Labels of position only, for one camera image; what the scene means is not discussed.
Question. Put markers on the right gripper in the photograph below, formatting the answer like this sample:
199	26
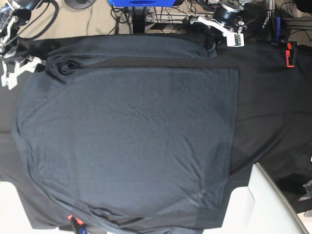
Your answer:
16	58

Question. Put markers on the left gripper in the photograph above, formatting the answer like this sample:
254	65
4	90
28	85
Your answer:
233	39

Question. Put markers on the dark grey T-shirt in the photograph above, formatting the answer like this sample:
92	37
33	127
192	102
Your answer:
131	134

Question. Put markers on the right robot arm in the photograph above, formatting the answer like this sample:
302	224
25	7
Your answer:
15	17

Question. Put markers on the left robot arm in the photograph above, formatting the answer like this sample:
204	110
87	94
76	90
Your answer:
226	24

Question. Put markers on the red black clamp right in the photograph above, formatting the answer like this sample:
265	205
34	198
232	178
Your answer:
290	53

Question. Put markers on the blue box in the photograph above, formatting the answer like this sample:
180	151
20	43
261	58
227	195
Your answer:
141	3

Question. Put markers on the black round chair base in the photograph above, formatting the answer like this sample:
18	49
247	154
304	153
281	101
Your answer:
79	4

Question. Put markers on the black table cloth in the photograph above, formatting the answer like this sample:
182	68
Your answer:
273	126

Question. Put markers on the white chair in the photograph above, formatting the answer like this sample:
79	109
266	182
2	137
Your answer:
259	208

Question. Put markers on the red blue clamp bottom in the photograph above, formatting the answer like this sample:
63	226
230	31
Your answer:
77	225

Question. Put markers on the black table leg post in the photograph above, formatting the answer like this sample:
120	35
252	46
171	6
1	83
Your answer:
138	15

